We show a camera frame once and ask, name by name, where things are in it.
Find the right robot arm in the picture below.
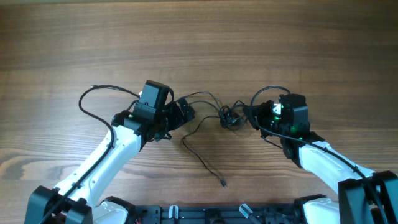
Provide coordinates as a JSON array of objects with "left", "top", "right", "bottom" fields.
[{"left": 243, "top": 93, "right": 397, "bottom": 223}]

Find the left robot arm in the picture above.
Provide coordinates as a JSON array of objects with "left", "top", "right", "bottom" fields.
[{"left": 24, "top": 80, "right": 195, "bottom": 223}]

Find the left camera black cable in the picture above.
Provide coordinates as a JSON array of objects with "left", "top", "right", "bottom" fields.
[{"left": 37, "top": 84, "right": 141, "bottom": 224}]

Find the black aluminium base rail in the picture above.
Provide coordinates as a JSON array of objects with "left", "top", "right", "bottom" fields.
[{"left": 135, "top": 203, "right": 298, "bottom": 224}]

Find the right camera black cable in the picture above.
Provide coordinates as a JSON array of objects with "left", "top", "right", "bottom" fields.
[{"left": 249, "top": 85, "right": 389, "bottom": 224}]

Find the camera black cable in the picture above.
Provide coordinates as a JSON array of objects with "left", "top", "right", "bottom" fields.
[
  {"left": 37, "top": 84, "right": 141, "bottom": 224},
  {"left": 249, "top": 85, "right": 389, "bottom": 224}
]

